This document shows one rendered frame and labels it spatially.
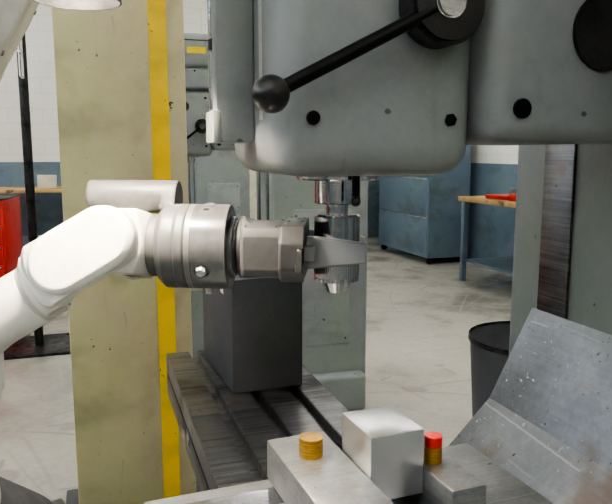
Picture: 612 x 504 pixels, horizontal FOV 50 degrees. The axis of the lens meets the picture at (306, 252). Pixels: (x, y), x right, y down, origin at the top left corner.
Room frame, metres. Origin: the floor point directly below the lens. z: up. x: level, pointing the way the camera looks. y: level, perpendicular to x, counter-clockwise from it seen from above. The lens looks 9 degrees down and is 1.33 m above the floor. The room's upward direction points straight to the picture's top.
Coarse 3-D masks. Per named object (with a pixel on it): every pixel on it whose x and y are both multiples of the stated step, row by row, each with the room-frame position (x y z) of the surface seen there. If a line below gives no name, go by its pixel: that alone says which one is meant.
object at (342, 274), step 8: (320, 232) 0.66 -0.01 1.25; (328, 232) 0.66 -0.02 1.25; (336, 232) 0.66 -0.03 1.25; (344, 232) 0.66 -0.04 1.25; (352, 232) 0.66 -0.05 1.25; (352, 240) 0.66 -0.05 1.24; (320, 272) 0.66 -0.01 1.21; (328, 272) 0.66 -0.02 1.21; (336, 272) 0.66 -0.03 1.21; (344, 272) 0.66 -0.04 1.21; (352, 272) 0.66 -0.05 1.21; (320, 280) 0.66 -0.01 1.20; (328, 280) 0.66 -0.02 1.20; (336, 280) 0.66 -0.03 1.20; (344, 280) 0.66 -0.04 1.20; (352, 280) 0.66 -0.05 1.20
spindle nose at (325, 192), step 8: (320, 184) 0.66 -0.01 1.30; (328, 184) 0.66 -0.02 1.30; (336, 184) 0.66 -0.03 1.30; (344, 184) 0.66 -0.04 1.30; (360, 184) 0.68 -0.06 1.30; (320, 192) 0.66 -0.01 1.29; (328, 192) 0.66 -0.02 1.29; (336, 192) 0.66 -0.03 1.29; (344, 192) 0.66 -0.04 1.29; (320, 200) 0.66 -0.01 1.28; (328, 200) 0.66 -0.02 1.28; (336, 200) 0.66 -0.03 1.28; (344, 200) 0.66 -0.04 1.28
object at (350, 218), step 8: (320, 216) 0.67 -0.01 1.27; (328, 216) 0.66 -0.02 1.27; (336, 216) 0.66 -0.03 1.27; (344, 216) 0.66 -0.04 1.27; (352, 216) 0.66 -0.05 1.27; (320, 224) 0.66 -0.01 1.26; (328, 224) 0.66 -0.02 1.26; (336, 224) 0.66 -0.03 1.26; (344, 224) 0.66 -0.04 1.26; (352, 224) 0.66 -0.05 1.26
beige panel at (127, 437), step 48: (144, 0) 2.30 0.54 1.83; (96, 48) 2.25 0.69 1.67; (144, 48) 2.30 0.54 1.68; (96, 96) 2.25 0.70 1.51; (144, 96) 2.30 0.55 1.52; (96, 144) 2.25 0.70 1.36; (144, 144) 2.30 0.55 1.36; (96, 288) 2.24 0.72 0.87; (144, 288) 2.29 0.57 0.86; (96, 336) 2.24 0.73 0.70; (144, 336) 2.29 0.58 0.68; (96, 384) 2.24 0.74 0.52; (144, 384) 2.29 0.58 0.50; (96, 432) 2.24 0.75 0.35; (144, 432) 2.29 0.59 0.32; (96, 480) 2.23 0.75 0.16; (144, 480) 2.29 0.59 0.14; (192, 480) 2.34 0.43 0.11
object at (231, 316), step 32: (256, 288) 1.03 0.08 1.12; (288, 288) 1.05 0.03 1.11; (224, 320) 1.06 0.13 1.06; (256, 320) 1.03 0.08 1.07; (288, 320) 1.05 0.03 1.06; (224, 352) 1.06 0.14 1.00; (256, 352) 1.03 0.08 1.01; (288, 352) 1.05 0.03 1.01; (256, 384) 1.03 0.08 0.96; (288, 384) 1.05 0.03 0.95
